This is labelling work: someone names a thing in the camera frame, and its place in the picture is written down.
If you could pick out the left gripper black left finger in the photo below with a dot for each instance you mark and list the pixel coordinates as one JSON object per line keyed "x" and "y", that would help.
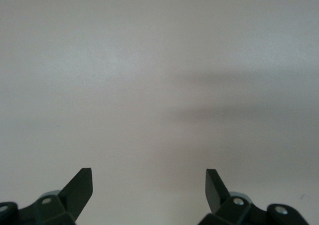
{"x": 49, "y": 210}

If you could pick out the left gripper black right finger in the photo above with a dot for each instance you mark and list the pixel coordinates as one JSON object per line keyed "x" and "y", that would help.
{"x": 231, "y": 210}

